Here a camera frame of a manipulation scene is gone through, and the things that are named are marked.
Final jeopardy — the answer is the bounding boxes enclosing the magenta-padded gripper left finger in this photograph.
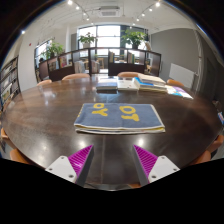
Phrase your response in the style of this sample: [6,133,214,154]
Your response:
[44,144,95,187]

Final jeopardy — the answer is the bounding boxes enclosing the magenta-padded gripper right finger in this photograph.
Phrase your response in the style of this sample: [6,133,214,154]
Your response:
[132,144,181,187]

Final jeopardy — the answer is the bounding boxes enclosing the blue towel with yellow letters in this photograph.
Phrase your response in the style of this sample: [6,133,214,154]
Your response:
[73,102,166,135]

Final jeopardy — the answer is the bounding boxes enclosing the light colourful magazine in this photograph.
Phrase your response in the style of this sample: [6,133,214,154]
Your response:
[165,84,183,98]

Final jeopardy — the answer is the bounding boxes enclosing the purple magazine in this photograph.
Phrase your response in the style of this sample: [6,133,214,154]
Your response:
[173,85,194,100]

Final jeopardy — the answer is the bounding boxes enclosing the thick blue-edged book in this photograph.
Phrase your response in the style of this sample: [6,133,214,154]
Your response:
[133,77,169,94]

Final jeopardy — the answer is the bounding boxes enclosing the beige book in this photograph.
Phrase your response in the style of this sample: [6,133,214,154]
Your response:
[137,73,167,86]

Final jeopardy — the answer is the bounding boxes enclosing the white book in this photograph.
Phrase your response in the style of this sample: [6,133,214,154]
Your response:
[117,78,139,92]

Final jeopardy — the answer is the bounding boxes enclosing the orange wooden chairs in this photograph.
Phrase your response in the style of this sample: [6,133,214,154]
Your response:
[0,71,224,167]

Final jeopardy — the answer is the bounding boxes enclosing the dark room divider shelf unit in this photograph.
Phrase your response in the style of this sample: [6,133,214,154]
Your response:
[38,47,163,83]

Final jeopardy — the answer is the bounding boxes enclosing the potted green plant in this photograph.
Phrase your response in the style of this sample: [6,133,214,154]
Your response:
[78,32,98,49]
[121,29,148,50]
[44,41,64,60]

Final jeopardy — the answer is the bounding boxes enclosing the ceiling air conditioner unit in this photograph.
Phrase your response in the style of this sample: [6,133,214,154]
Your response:
[98,4,121,18]

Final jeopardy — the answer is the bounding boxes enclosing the ceiling spot lights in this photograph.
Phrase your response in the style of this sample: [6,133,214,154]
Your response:
[19,0,163,36]

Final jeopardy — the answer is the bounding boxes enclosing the white wall radiator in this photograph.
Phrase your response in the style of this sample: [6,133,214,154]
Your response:
[168,63,195,88]

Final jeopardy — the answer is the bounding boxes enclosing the wall bookshelf with books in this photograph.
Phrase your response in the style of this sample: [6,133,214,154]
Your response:
[0,56,21,108]

